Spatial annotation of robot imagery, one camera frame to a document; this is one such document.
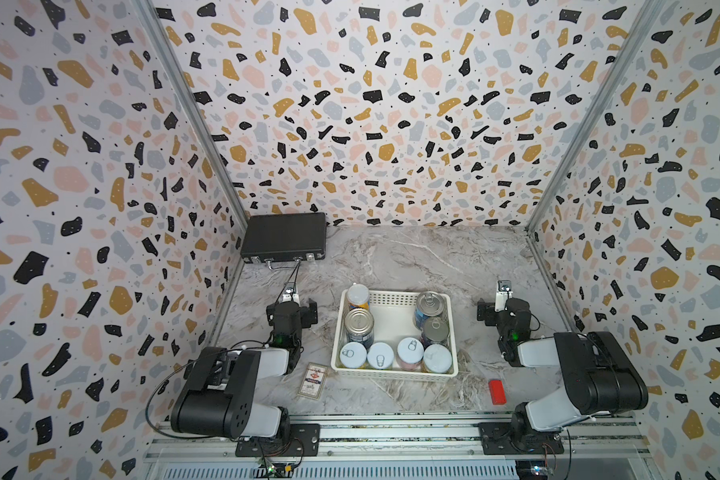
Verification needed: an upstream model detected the yellow label small can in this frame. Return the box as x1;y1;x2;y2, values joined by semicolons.
339;342;368;369

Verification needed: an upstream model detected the dark navy tall can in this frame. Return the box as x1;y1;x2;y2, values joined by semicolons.
420;316;450;348

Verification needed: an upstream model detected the orange green lidded can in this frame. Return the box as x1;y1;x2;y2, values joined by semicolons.
423;344;453;374

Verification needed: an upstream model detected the blue label soup can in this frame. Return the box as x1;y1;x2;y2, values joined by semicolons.
414;291;446;330

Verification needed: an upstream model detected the green label small can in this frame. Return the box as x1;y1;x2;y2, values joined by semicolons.
367;342;395;370

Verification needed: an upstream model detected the pink label small can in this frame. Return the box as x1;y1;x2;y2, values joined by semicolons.
397;337;424;371

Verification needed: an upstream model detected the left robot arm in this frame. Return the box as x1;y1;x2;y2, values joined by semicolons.
170;300;318;443

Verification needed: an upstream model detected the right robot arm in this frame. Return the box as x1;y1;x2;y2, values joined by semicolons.
477;298;649;442

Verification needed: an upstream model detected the white perforated plastic basket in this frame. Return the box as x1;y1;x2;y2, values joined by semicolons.
331;290;459;382

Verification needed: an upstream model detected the small red block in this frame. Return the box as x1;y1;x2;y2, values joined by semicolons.
488;379;507;405

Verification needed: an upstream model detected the black hard case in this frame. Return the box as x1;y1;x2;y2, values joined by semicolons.
240;212;327;264

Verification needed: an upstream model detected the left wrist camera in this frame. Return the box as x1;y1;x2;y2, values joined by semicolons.
279;283;300;304

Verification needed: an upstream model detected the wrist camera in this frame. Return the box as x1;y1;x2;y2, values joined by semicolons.
279;283;300;304
494;280;513;312

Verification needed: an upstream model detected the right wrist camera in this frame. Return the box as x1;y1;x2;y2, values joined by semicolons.
494;280;513;312

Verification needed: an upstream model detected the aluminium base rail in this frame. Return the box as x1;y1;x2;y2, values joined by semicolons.
137;413;655;479

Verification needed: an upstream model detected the aluminium corner frame post left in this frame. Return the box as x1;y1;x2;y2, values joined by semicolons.
132;0;247;232

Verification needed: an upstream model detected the aluminium corner frame post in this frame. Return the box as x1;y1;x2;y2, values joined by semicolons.
526;0;665;240
132;0;247;232

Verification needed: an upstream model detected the aluminium corner frame post right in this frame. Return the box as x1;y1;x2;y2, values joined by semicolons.
526;0;665;240

